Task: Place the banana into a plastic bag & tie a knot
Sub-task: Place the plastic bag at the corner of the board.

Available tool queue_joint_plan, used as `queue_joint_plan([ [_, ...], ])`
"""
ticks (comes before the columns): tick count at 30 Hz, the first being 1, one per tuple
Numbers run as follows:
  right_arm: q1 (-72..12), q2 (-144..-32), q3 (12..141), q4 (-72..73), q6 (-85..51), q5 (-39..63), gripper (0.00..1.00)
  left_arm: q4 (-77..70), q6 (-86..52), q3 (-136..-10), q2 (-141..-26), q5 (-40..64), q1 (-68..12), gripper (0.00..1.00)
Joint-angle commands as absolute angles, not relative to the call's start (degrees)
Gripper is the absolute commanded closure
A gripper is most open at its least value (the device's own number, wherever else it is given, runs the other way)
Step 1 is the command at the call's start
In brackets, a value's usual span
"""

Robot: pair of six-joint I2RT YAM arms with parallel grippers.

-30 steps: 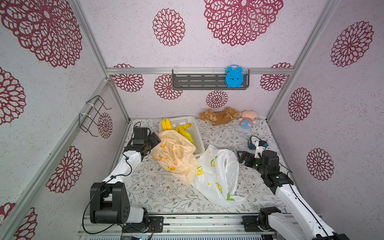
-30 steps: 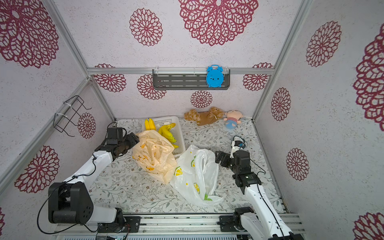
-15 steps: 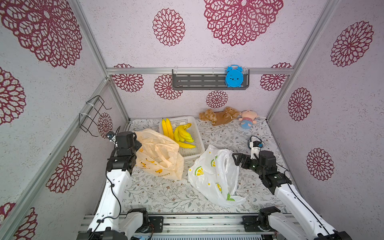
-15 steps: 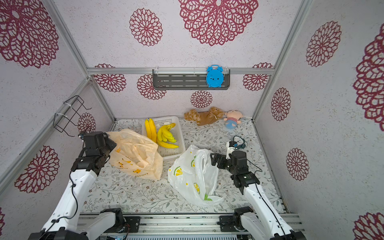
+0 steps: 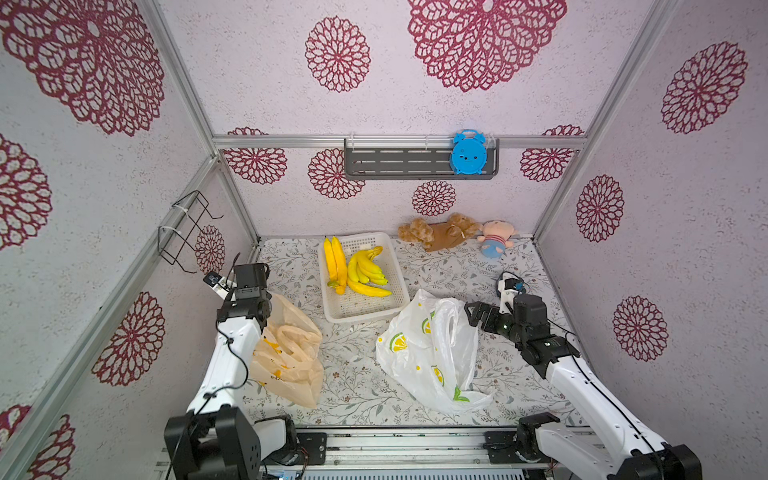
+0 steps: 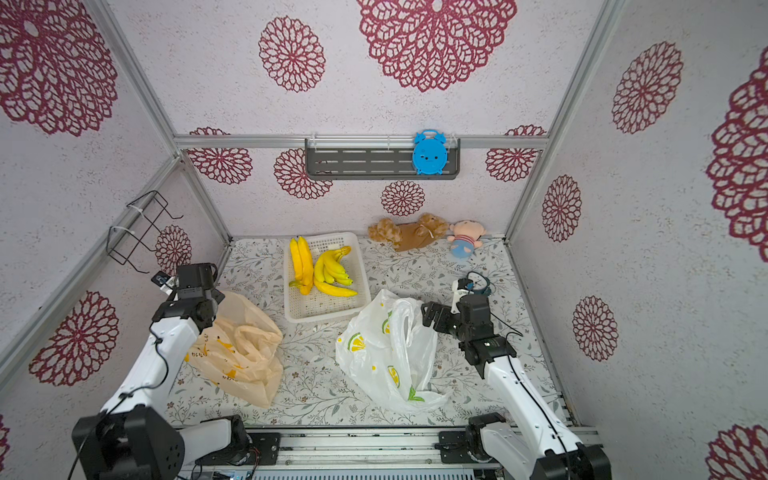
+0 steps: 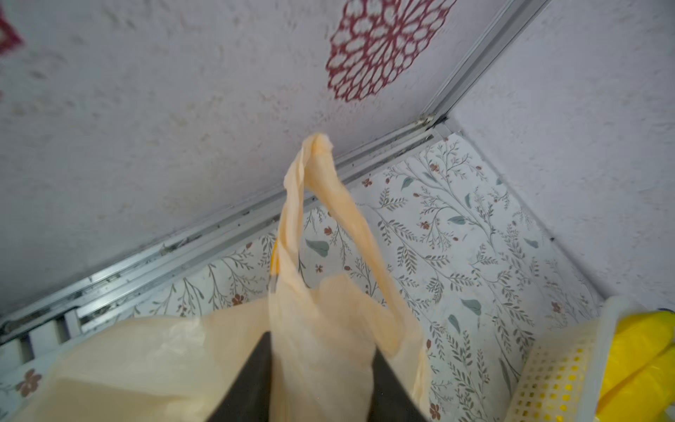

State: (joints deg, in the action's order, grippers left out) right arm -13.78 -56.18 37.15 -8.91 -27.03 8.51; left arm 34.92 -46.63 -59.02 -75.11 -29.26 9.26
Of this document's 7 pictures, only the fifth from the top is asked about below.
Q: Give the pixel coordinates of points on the grey wall shelf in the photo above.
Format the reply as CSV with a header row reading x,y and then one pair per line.
x,y
367,163

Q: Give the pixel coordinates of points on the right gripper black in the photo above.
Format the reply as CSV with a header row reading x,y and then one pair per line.
x,y
491,318

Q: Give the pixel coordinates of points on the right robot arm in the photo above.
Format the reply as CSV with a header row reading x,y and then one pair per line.
x,y
600,396

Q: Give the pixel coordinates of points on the brown teddy bear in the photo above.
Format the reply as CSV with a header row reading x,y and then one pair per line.
x,y
457,229

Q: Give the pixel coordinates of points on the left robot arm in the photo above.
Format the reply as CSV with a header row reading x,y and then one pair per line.
x,y
225,372

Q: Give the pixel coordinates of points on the orange-yellow banana bunch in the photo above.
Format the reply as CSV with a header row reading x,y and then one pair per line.
x,y
336,265

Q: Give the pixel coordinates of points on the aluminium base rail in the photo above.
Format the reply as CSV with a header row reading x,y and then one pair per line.
x,y
401,448

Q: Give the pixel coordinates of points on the green-yellow banana bunch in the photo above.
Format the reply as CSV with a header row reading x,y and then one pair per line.
x,y
365,277

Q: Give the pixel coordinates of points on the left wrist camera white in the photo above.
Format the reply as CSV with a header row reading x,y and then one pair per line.
x,y
219,284

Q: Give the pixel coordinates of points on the pink doll blue outfit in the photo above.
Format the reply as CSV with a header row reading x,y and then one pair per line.
x,y
495,238

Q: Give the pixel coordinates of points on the blue alarm clock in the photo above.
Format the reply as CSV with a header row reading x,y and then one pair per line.
x,y
469,154

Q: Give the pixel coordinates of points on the white perforated plastic basket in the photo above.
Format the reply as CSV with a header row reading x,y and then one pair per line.
x,y
353,307

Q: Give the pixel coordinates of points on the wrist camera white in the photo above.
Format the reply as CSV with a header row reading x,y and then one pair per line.
x,y
508,287
219,284

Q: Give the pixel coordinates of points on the black wire wall rack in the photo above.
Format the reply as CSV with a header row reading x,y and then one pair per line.
x,y
174,239

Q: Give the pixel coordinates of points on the white plastic bag lemon print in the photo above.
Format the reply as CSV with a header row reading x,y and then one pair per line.
x,y
431,349

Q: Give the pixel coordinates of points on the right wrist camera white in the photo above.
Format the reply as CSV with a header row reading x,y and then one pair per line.
x,y
508,287

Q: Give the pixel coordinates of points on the beige plastic bag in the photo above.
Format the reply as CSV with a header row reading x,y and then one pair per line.
x,y
286,358

